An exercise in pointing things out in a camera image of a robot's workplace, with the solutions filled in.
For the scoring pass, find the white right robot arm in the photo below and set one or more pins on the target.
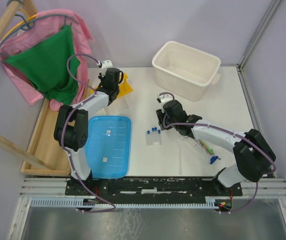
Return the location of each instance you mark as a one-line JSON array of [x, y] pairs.
[[253, 155]]

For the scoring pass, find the white plastic bin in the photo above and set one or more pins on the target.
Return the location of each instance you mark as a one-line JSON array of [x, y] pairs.
[[184, 70]]

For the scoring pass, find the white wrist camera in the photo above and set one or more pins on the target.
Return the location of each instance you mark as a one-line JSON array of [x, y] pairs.
[[104, 65], [164, 98]]

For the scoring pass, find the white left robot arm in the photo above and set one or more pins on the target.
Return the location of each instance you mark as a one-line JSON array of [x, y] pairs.
[[72, 123]]

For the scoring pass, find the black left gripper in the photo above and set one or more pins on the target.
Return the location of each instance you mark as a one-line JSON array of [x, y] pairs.
[[102, 79]]

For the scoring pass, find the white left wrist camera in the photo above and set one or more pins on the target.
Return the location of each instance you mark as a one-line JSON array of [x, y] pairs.
[[104, 65]]

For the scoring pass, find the pink shirt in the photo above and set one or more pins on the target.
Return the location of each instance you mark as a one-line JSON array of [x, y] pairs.
[[51, 22]]

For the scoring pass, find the blue capped test tube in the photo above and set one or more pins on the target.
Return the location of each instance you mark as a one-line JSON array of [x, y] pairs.
[[148, 138], [159, 137], [154, 135]]

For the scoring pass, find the yellow test tube rack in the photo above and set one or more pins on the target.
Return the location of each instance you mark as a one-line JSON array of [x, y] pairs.
[[124, 89]]

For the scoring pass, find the clear tube with blue cap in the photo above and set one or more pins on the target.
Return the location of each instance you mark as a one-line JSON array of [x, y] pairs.
[[203, 149]]

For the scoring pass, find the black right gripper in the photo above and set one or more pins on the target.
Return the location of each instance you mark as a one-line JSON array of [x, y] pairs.
[[159, 113]]

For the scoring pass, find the aluminium frame rail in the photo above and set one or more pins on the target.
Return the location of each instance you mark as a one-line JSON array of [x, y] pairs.
[[263, 68]]

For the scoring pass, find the yellow clothes hanger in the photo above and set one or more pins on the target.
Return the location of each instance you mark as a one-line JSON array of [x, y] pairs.
[[20, 23]]

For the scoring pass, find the blue plastic tray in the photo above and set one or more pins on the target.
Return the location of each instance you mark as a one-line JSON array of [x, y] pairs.
[[108, 146]]

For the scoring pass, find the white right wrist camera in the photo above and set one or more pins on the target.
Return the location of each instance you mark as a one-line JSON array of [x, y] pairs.
[[164, 98]]

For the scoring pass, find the black mounting plate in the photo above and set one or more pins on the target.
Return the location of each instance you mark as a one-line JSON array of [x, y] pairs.
[[161, 190]]

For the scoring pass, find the green cloth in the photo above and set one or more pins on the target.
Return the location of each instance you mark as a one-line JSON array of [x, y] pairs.
[[45, 66]]

